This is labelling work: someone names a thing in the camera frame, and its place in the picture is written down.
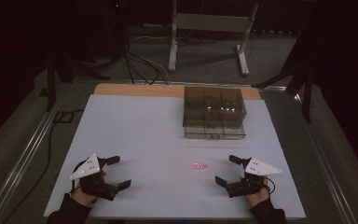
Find translucent grey drawer organizer box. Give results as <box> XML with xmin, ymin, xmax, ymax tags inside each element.
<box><xmin>182</xmin><ymin>86</ymin><xmax>248</xmax><ymax>140</ymax></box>

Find white table mat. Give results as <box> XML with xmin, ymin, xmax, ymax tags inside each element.
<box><xmin>43</xmin><ymin>93</ymin><xmax>308</xmax><ymax>220</ymax></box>

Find aluminium frame rail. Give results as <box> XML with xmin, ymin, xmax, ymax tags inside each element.
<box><xmin>71</xmin><ymin>77</ymin><xmax>288</xmax><ymax>93</ymax></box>
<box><xmin>0</xmin><ymin>83</ymin><xmax>73</xmax><ymax>224</ymax></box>
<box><xmin>292</xmin><ymin>92</ymin><xmax>358</xmax><ymax>224</ymax></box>

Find white metal stand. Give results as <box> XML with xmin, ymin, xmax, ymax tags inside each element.
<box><xmin>167</xmin><ymin>0</ymin><xmax>261</xmax><ymax>77</ymax></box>

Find small red round item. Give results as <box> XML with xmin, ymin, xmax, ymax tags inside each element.
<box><xmin>190</xmin><ymin>161</ymin><xmax>210</xmax><ymax>171</ymax></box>

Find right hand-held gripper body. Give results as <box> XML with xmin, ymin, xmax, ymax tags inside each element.
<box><xmin>225</xmin><ymin>157</ymin><xmax>283</xmax><ymax>199</ymax></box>

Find black floor cable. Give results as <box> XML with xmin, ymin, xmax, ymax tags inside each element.
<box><xmin>0</xmin><ymin>108</ymin><xmax>86</xmax><ymax>224</ymax></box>

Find black tripod stand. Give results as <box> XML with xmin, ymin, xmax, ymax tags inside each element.
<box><xmin>37</xmin><ymin>43</ymin><xmax>112</xmax><ymax>113</ymax></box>
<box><xmin>251</xmin><ymin>29</ymin><xmax>318</xmax><ymax>124</ymax></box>

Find person's left hand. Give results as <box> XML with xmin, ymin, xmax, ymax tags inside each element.
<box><xmin>71</xmin><ymin>169</ymin><xmax>107</xmax><ymax>208</ymax></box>

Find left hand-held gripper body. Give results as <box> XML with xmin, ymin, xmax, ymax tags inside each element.
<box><xmin>69</xmin><ymin>153</ymin><xmax>120</xmax><ymax>202</ymax></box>

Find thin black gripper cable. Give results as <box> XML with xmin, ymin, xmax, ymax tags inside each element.
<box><xmin>266</xmin><ymin>176</ymin><xmax>277</xmax><ymax>194</ymax></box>

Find bundle of floor cables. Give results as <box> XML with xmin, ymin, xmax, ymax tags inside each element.
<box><xmin>117</xmin><ymin>34</ymin><xmax>172</xmax><ymax>87</ymax></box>

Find person's right hand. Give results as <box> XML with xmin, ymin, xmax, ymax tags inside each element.
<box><xmin>244</xmin><ymin>175</ymin><xmax>271</xmax><ymax>208</ymax></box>

